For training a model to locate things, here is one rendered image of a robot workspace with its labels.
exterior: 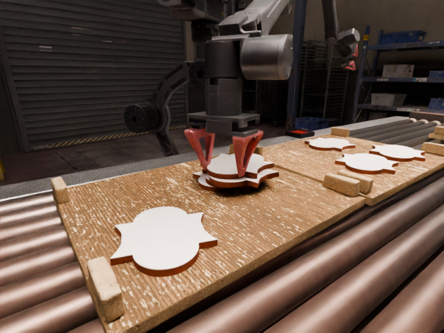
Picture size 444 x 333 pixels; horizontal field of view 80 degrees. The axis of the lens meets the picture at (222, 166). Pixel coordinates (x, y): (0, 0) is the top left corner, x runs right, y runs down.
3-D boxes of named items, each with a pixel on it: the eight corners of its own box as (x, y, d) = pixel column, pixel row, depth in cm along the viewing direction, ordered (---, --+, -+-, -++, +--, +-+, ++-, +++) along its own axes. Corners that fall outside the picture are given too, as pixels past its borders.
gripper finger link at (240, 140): (226, 166, 49) (226, 115, 46) (262, 173, 46) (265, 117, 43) (205, 176, 44) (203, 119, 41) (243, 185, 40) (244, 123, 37)
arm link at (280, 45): (239, 64, 50) (230, 14, 44) (302, 63, 45) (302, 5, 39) (212, 97, 42) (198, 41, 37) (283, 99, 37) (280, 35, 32)
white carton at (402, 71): (380, 78, 458) (383, 64, 451) (390, 78, 472) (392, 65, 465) (403, 78, 428) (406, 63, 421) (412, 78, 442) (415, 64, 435)
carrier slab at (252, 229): (53, 199, 47) (51, 190, 47) (231, 158, 71) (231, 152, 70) (111, 353, 21) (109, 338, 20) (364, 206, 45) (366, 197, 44)
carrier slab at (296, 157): (239, 157, 71) (239, 151, 71) (329, 137, 94) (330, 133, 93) (371, 206, 44) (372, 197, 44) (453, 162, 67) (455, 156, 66)
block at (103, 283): (88, 284, 26) (83, 260, 25) (108, 276, 27) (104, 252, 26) (105, 328, 21) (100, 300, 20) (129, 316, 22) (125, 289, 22)
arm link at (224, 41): (215, 39, 43) (196, 34, 38) (256, 36, 40) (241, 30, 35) (215, 84, 45) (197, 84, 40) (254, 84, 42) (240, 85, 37)
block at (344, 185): (321, 187, 48) (323, 172, 47) (327, 184, 49) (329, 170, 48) (353, 198, 44) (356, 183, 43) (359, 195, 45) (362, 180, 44)
